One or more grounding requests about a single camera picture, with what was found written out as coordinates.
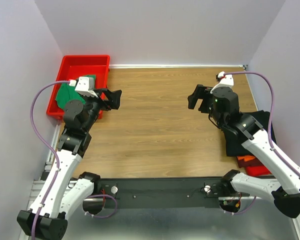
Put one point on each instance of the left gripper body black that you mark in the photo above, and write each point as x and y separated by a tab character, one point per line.
93	105

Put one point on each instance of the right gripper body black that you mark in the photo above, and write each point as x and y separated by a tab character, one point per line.
206	103

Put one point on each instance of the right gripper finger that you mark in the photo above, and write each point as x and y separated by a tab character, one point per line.
207	90
195	96

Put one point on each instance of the green polo shirt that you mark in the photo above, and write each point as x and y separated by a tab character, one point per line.
66	94

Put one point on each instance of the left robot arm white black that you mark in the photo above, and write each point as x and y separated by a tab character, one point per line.
48	216

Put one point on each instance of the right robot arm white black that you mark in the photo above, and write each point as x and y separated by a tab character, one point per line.
222	106

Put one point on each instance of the red plastic bin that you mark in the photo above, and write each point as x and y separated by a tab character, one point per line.
74	66

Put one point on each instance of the black folded t shirt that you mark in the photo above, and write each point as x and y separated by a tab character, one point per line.
243	127

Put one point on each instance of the orange folded t shirt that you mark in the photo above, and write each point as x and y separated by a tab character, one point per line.
246	158

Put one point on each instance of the dark red folded t shirt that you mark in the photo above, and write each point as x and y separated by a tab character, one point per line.
249	163

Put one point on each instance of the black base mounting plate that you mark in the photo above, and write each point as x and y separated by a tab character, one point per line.
149	193

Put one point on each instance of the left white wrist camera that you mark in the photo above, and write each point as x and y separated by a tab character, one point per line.
84	86

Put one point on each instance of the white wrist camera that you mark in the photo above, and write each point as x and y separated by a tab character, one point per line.
84	86
224	80

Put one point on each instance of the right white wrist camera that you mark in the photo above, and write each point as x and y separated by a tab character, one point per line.
224	80

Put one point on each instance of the aluminium frame rail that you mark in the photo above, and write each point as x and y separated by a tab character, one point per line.
38	184

